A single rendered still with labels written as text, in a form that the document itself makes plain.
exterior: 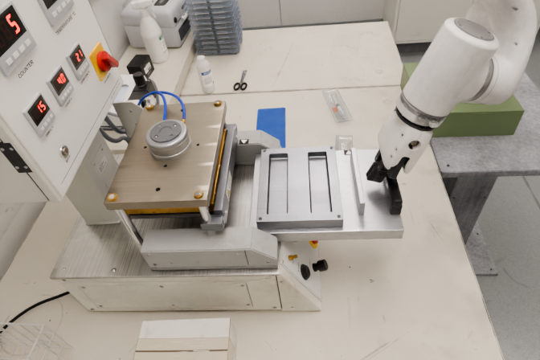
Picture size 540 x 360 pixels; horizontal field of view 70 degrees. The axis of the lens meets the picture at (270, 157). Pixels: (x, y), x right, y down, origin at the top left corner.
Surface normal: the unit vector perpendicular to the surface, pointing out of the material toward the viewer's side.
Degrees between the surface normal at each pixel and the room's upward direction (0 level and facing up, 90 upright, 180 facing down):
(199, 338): 1
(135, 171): 0
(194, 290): 90
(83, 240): 0
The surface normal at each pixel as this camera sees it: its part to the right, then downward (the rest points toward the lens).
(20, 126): 0.99, -0.04
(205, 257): -0.04, 0.71
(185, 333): -0.10, -0.68
